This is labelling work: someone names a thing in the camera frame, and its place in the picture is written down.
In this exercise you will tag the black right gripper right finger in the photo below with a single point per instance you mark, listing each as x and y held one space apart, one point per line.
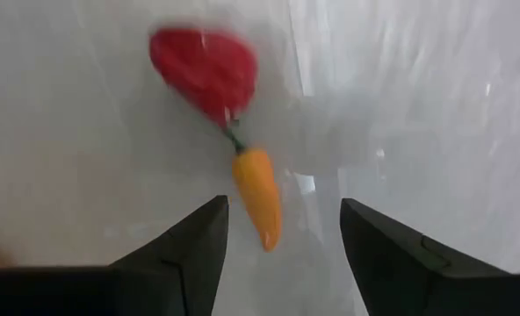
396 272

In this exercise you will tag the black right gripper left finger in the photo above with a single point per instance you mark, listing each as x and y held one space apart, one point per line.
189 272

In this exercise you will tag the red strawberry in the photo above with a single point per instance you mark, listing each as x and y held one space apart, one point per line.
203 70

